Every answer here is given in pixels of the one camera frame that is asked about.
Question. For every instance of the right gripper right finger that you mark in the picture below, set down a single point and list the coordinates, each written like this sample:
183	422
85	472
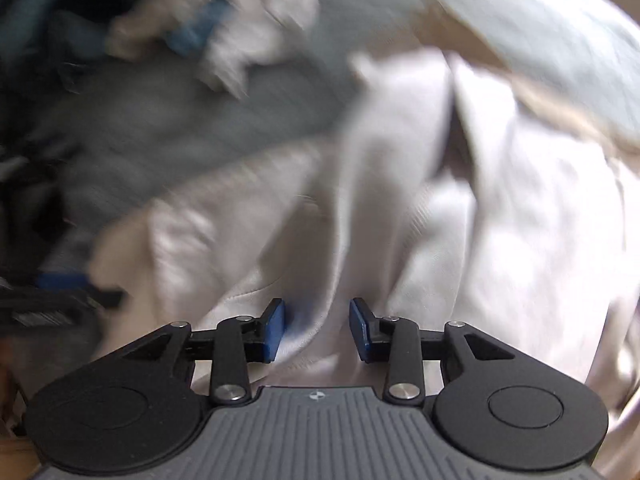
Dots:
488	400

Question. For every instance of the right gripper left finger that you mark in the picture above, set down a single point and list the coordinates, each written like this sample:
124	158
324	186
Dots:
147	401

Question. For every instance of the beige zip hoodie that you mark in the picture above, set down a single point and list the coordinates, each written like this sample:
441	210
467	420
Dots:
449	193

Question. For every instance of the grey bed sheet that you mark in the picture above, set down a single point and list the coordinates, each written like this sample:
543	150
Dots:
138	129

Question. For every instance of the white and blue garment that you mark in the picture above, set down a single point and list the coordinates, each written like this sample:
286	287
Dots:
228	36

